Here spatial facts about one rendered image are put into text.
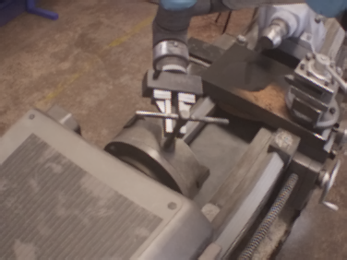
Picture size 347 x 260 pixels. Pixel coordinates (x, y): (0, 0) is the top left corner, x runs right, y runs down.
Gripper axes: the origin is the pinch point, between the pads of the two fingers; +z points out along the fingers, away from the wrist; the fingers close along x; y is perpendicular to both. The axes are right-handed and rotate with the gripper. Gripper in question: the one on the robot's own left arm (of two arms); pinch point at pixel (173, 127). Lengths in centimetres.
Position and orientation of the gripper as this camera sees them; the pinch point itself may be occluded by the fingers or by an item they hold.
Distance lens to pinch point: 93.8
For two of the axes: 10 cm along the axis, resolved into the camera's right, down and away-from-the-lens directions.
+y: 3.2, -4.7, -8.2
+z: 0.6, 8.7, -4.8
